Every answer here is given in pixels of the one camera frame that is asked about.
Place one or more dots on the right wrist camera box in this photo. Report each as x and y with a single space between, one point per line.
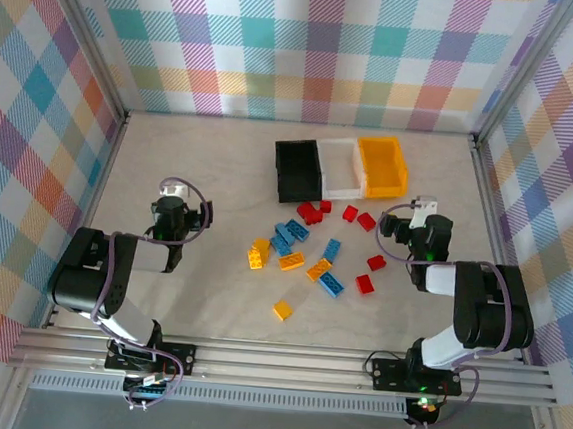
399 230

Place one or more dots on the aluminium table side rail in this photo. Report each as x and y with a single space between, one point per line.
107 169
493 217

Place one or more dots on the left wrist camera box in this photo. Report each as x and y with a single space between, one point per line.
197 217

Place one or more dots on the small blue lego brick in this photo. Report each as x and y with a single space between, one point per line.
280 230

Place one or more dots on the long red lego brick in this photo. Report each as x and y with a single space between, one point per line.
310 213

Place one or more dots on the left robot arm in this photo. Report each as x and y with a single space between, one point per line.
80 282

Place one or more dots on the yellow plastic bin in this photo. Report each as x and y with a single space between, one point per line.
386 168

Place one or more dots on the wide aluminium mounting rail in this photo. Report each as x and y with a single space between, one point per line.
278 364

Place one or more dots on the aluminium frame post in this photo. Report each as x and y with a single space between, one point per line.
84 31
525 70

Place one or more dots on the small red lego brick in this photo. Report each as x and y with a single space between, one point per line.
325 206

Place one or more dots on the white plastic bin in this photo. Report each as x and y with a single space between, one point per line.
341 191

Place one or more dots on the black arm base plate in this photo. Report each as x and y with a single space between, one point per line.
181 356
385 374

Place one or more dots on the small yellow lego brick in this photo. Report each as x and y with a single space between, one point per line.
262 245
283 310

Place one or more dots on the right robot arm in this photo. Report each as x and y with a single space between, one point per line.
489 312

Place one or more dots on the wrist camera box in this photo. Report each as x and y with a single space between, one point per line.
197 217
399 230

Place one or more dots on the black plastic bin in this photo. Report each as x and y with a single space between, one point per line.
295 172

